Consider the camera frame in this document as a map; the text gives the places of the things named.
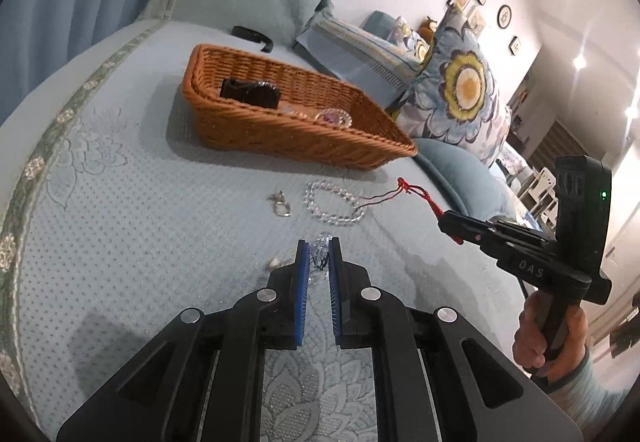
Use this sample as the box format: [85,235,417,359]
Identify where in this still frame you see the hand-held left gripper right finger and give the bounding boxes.
[327,237,585,442]

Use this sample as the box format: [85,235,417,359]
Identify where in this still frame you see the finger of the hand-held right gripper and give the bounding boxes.
[437,211,556,259]

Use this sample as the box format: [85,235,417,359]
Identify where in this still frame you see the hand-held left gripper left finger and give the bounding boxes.
[56,239,311,442]

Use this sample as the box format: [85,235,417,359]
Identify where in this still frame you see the clear crystal chain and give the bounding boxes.
[267,231,333,287]

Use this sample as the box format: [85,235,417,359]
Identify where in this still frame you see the red string bracelet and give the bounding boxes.
[361,177,463,245]

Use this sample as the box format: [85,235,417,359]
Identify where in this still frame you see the brown wicker basket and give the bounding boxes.
[181,43,418,171]

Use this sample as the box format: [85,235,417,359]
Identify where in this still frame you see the pink spiral hair tie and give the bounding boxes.
[320,108,353,127]

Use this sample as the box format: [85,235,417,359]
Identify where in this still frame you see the person's right forearm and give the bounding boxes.
[545,352,640,442]

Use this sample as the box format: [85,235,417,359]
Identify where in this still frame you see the person's right hand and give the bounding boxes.
[512,294,591,385]

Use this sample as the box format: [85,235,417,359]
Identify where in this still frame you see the white shelf unit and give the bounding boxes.
[517,167,557,227]

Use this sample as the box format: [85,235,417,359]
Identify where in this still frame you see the blue bolster cushion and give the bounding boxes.
[414,138,518,223]

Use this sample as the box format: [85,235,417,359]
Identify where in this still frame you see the silver keys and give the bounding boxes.
[269,190,293,217]

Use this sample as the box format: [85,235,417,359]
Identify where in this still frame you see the pale floral pillow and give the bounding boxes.
[480,92,513,167]

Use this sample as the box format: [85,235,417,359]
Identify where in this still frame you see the large floral pillow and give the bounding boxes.
[395,4,501,157]

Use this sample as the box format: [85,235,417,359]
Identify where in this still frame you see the small floral pillow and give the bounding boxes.
[392,16,431,57]

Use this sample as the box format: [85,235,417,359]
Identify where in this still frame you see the teal square cushion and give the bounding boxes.
[363,10,401,42]

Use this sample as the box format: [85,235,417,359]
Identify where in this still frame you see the clear crystal bead bracelet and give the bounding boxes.
[304,179,366,226]

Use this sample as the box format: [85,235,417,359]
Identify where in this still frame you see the white butterfly picture frame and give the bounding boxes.
[466,6,487,33]

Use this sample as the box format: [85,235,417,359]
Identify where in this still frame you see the black strap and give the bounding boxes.
[231,26,274,53]

